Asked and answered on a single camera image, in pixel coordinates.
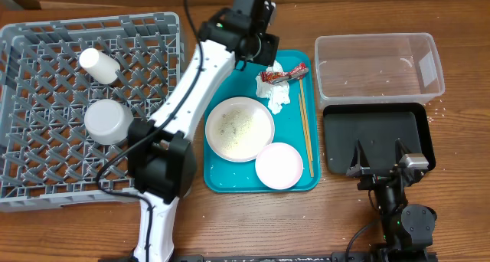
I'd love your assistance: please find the small pink plate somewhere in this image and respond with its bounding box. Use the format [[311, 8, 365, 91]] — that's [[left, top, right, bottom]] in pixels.
[[255, 142, 303, 190]]

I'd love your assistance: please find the red snack wrapper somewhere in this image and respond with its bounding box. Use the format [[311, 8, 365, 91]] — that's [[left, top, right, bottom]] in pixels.
[[260, 63, 309, 84]]

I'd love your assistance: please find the black tray bin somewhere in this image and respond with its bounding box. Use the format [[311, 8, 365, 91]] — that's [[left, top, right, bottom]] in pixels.
[[323, 103, 436, 175]]

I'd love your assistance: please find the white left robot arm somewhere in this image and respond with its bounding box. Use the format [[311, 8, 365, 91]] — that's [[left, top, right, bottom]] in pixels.
[[127, 0, 279, 261]]

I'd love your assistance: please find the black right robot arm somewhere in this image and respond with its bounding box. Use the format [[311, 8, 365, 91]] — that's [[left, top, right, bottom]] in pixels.
[[345, 139, 438, 262]]

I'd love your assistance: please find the grey metal bowl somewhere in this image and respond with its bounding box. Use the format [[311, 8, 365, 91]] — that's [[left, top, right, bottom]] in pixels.
[[83, 99, 134, 145]]

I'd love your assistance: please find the white napkin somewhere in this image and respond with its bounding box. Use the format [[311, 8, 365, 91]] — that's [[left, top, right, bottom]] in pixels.
[[256, 75, 290, 115]]

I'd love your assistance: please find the wooden chopstick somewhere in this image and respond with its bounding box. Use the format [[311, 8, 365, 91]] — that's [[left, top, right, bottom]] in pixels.
[[299, 79, 313, 162], [298, 93, 314, 178]]

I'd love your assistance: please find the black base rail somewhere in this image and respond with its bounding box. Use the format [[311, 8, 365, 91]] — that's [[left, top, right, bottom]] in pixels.
[[169, 252, 386, 262]]

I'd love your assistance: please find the white plate with rice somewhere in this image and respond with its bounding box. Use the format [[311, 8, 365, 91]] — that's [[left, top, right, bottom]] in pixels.
[[204, 97, 275, 162]]

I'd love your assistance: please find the white plastic cup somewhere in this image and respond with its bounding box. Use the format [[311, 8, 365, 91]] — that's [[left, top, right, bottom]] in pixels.
[[78, 47, 120, 84]]

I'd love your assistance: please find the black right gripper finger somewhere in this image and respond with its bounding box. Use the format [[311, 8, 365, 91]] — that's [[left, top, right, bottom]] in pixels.
[[395, 138, 411, 166], [346, 139, 371, 177]]

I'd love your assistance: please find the teal plastic tray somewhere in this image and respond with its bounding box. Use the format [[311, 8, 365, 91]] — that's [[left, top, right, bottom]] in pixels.
[[203, 63, 322, 193]]

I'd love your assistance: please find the clear plastic bin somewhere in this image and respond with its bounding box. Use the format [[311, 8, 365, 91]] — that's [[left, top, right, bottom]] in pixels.
[[315, 33, 446, 110]]

